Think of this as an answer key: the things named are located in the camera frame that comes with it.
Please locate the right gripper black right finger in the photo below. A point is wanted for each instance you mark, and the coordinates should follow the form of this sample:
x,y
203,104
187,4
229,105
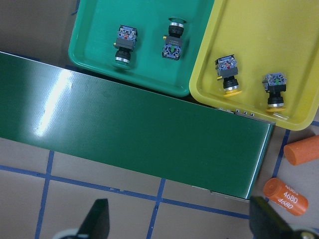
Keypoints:
x,y
265,222

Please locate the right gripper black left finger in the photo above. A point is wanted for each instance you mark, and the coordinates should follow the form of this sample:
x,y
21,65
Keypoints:
x,y
96,225

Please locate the orange cylinder marked 4680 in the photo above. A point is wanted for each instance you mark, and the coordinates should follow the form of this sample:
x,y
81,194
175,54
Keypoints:
x,y
286,196

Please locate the plain orange cylinder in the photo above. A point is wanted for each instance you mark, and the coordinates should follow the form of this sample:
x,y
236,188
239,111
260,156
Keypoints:
x,y
302,151

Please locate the yellow push button switch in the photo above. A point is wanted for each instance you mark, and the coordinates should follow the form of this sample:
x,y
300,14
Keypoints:
x,y
274,84

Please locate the green conveyor belt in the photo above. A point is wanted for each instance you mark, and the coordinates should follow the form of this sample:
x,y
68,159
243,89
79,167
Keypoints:
x,y
104,121

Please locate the yellow plastic tray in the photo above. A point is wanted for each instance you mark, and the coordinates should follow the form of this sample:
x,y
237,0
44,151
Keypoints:
x,y
265,36

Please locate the green plastic tray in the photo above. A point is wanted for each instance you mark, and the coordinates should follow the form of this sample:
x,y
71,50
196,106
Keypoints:
x,y
95,32

